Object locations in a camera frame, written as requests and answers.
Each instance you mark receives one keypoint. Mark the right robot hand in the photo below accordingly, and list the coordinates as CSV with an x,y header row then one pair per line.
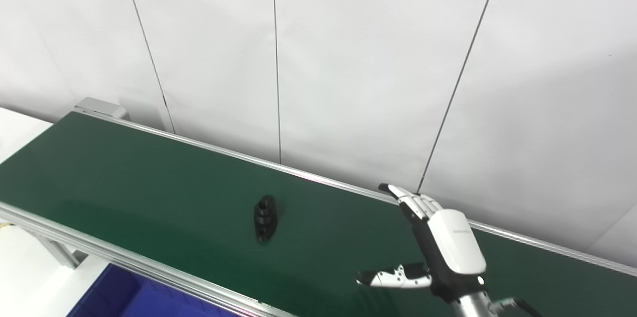
x,y
453,247

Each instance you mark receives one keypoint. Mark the black plastic bracket part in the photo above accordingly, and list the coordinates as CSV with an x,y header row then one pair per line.
x,y
266,217

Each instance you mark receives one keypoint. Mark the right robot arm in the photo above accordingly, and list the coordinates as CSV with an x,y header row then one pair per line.
x,y
473,307

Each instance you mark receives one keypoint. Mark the green conveyor belt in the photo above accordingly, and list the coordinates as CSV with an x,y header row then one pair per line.
x,y
149,182

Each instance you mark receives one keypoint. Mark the blue bin with white parts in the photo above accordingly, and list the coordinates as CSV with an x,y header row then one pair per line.
x,y
124,297

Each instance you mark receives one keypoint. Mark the grey conveyor end box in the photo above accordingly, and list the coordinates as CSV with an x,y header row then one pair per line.
x,y
99,107

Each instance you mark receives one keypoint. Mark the aluminium conveyor leg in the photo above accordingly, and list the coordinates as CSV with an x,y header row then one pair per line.
x,y
59,252

